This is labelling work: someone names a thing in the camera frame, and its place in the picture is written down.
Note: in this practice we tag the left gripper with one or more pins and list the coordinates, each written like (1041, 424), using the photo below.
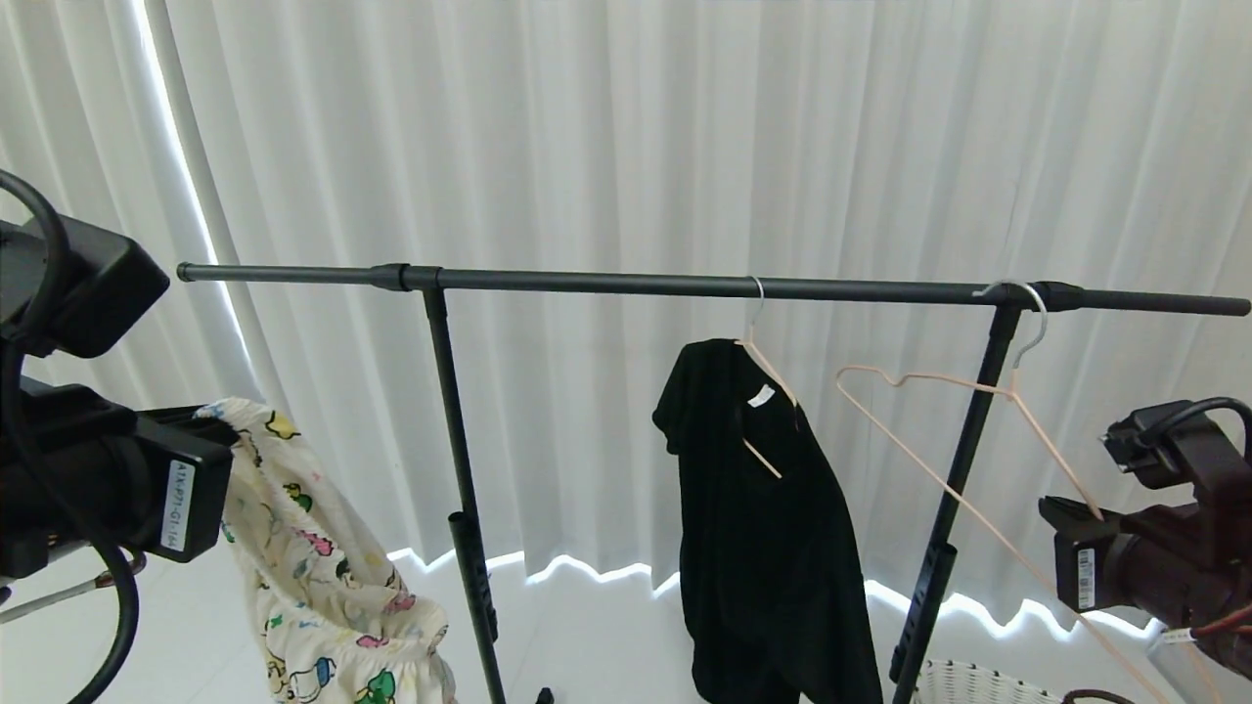
(68, 479)

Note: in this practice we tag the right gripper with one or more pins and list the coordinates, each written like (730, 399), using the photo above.
(1154, 567)

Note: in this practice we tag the pink clothes hanger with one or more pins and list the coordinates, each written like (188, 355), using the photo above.
(1056, 452)
(763, 459)

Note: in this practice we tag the cream printed garment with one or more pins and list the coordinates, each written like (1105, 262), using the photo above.
(313, 587)

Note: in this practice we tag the black garment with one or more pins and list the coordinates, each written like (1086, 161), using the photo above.
(763, 567)

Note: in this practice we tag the white laundry basket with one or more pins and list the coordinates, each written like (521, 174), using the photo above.
(978, 684)

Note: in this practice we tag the black clothes rack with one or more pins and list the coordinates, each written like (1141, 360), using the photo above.
(587, 283)

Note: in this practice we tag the white curtain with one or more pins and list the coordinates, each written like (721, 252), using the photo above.
(587, 147)

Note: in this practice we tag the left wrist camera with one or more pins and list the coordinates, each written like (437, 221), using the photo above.
(108, 284)

